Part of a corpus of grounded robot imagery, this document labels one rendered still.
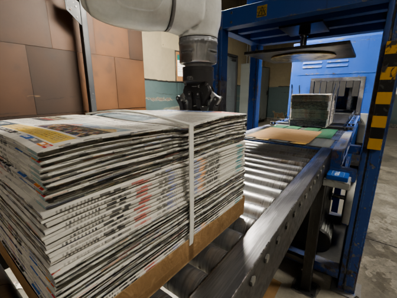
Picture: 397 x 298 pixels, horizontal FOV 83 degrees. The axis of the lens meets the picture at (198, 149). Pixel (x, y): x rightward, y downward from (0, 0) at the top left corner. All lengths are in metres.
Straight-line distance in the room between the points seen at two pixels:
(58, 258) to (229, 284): 0.24
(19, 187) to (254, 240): 0.38
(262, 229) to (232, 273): 0.14
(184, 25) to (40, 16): 3.15
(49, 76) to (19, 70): 0.31
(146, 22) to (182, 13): 0.08
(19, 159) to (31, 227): 0.06
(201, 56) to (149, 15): 0.13
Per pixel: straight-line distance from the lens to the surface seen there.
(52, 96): 3.50
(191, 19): 0.53
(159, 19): 0.52
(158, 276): 0.36
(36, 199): 0.25
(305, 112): 2.08
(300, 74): 3.71
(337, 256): 1.78
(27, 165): 0.25
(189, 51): 0.54
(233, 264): 0.42
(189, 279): 0.40
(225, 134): 0.41
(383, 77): 1.25
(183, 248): 0.38
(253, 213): 0.58
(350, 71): 3.62
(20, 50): 3.45
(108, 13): 0.50
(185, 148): 0.33
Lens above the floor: 1.07
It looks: 14 degrees down
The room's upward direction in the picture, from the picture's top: straight up
